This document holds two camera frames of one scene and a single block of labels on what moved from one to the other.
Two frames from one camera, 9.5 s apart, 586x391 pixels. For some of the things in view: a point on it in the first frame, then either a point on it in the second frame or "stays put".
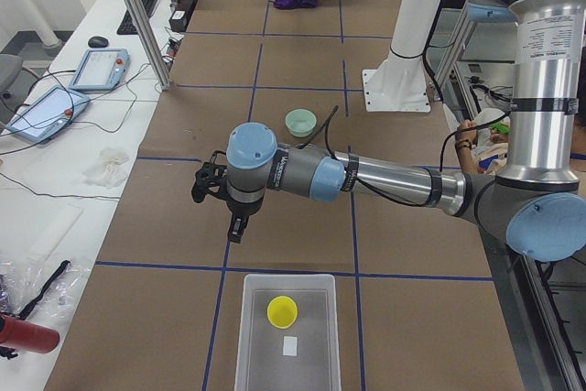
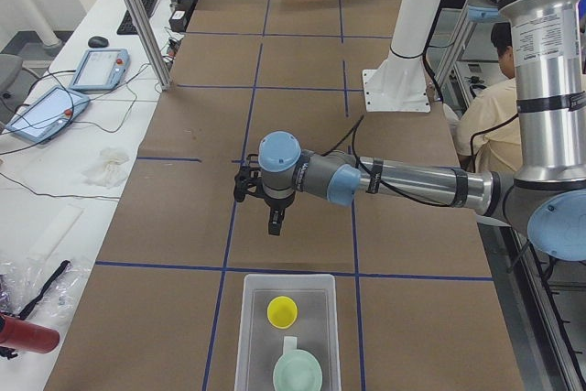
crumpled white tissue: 108,172 stays put
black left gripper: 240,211 to 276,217
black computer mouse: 98,41 stays put
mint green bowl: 300,122 to 298,372
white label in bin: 290,345 stays put
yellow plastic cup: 282,312 stays put
